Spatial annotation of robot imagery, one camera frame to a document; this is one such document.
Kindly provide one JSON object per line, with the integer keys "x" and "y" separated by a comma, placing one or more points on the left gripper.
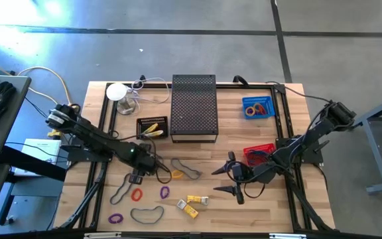
{"x": 144, "y": 159}

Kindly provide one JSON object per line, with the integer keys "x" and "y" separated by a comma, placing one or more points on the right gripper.
{"x": 247, "y": 174}

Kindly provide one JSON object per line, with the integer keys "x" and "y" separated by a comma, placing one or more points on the grey rubber band loop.
{"x": 177, "y": 159}

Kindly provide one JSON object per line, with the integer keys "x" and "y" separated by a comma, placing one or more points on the purple coil wristband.
{"x": 250, "y": 112}
{"x": 109, "y": 219}
{"x": 161, "y": 192}

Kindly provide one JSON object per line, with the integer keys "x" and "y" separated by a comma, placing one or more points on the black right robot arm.
{"x": 310, "y": 136}

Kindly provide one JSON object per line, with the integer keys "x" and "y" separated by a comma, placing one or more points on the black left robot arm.
{"x": 95, "y": 139}

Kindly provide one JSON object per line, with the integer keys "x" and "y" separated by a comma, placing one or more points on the black plastic basket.
{"x": 140, "y": 127}

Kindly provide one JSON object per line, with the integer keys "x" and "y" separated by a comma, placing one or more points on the red plastic basket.
{"x": 257, "y": 146}

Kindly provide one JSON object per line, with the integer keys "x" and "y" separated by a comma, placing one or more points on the white mushroom lamp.
{"x": 116, "y": 92}

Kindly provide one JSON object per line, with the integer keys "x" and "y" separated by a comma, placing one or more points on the black mesh riser shelf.
{"x": 194, "y": 106}

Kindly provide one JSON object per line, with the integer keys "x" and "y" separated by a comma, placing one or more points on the blue plastic basket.
{"x": 269, "y": 103}

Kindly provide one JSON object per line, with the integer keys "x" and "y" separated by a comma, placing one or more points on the white cardboard box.
{"x": 41, "y": 147}

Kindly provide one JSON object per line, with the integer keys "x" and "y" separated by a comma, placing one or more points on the black metal stand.
{"x": 28, "y": 162}

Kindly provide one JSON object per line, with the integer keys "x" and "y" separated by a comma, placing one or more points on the grey side table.
{"x": 5, "y": 132}

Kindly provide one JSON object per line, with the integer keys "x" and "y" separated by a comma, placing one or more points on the black aluminium table frame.
{"x": 104, "y": 109}

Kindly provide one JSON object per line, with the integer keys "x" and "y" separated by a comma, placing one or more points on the grey metal table frame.
{"x": 376, "y": 156}

